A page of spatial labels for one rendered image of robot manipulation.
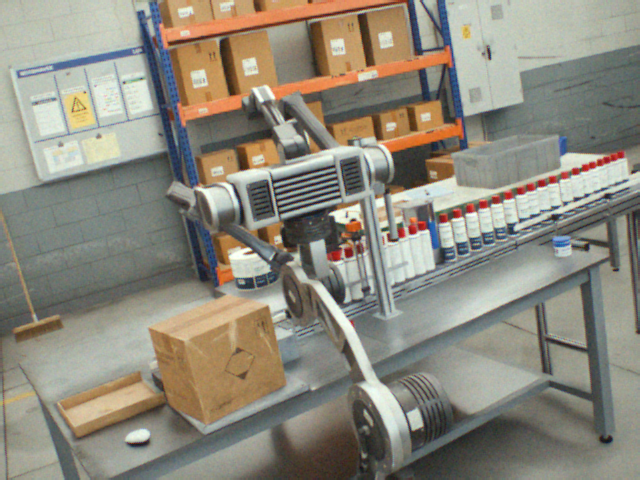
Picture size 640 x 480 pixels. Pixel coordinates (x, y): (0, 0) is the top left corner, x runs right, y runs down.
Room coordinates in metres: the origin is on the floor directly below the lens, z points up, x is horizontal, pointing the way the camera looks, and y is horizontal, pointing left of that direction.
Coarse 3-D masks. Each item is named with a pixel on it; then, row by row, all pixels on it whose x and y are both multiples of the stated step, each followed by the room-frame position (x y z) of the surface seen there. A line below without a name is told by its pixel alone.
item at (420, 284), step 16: (480, 256) 3.02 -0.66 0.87; (496, 256) 3.07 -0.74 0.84; (448, 272) 2.94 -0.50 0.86; (464, 272) 2.97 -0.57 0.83; (400, 288) 2.82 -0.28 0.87; (416, 288) 2.86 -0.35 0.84; (352, 304) 2.72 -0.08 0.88; (368, 304) 2.74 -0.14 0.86; (288, 320) 2.69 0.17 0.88; (304, 336) 2.60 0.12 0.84; (160, 384) 2.36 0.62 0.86
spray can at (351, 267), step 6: (348, 252) 2.76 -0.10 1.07; (348, 258) 2.76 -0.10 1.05; (354, 258) 2.77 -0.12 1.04; (348, 264) 2.76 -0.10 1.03; (354, 264) 2.76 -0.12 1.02; (348, 270) 2.76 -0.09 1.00; (354, 270) 2.76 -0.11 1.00; (348, 276) 2.76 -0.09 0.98; (354, 276) 2.76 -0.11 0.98; (360, 282) 2.77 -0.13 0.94; (354, 288) 2.76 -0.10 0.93; (360, 288) 2.76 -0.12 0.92; (354, 294) 2.76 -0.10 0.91; (360, 294) 2.76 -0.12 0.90
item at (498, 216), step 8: (496, 200) 3.14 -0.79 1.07; (496, 208) 3.13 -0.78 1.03; (496, 216) 3.13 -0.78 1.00; (504, 216) 3.14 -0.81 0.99; (496, 224) 3.14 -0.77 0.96; (504, 224) 3.14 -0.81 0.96; (496, 232) 3.14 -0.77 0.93; (504, 232) 3.13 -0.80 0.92; (496, 240) 3.15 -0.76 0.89; (504, 240) 3.13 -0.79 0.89
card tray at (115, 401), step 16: (112, 384) 2.44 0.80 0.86; (128, 384) 2.47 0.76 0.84; (144, 384) 2.45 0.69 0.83; (64, 400) 2.36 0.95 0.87; (80, 400) 2.38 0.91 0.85; (96, 400) 2.38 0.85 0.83; (112, 400) 2.36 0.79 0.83; (128, 400) 2.33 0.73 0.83; (144, 400) 2.23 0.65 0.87; (160, 400) 2.26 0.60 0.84; (64, 416) 2.27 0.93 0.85; (80, 416) 2.28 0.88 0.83; (96, 416) 2.25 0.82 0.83; (112, 416) 2.18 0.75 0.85; (128, 416) 2.20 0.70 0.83; (80, 432) 2.13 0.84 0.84
